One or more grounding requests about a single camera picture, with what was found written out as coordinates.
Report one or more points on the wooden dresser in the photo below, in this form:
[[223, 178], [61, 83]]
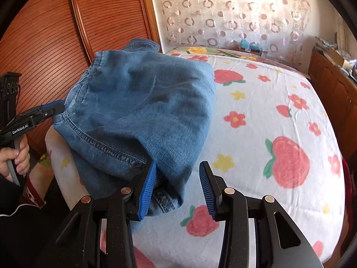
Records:
[[334, 86]]

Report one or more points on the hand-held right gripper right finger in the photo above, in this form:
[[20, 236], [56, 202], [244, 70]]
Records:
[[208, 189]]

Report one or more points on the blue denim pants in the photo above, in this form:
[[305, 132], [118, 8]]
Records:
[[139, 103]]

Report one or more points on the sheer circle pattern curtain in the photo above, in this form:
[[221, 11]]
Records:
[[231, 11]]

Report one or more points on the person's left hand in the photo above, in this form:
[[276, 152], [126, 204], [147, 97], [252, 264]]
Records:
[[16, 156]]

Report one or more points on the white fruit print bed sheet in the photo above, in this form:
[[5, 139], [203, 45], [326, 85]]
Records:
[[265, 134]]

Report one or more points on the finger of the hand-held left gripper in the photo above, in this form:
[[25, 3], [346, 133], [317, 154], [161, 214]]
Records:
[[48, 109]]

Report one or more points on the small cardboard box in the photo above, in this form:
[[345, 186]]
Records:
[[251, 51]]

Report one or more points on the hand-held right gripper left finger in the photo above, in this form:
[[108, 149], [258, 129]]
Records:
[[146, 189]]

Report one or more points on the pile of folded cloths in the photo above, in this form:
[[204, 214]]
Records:
[[326, 42]]

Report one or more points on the open cardboard box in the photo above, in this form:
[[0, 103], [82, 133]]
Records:
[[337, 55]]

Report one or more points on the floral plush blanket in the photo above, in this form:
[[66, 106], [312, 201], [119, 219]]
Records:
[[217, 52]]

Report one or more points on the red patterned cloth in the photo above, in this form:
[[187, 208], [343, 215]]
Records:
[[36, 192]]

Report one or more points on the wooden slatted wardrobe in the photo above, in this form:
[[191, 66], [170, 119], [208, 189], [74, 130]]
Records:
[[50, 33]]

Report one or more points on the person's dark clothing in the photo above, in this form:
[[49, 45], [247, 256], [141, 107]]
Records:
[[25, 234]]

